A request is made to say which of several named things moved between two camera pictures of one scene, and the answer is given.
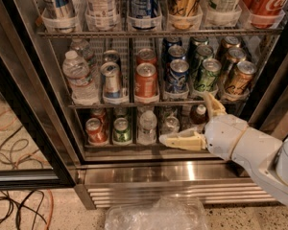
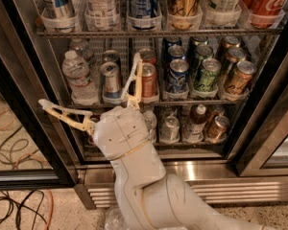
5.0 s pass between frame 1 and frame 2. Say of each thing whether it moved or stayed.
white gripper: moved
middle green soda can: stayed
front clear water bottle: stayed
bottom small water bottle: stayed
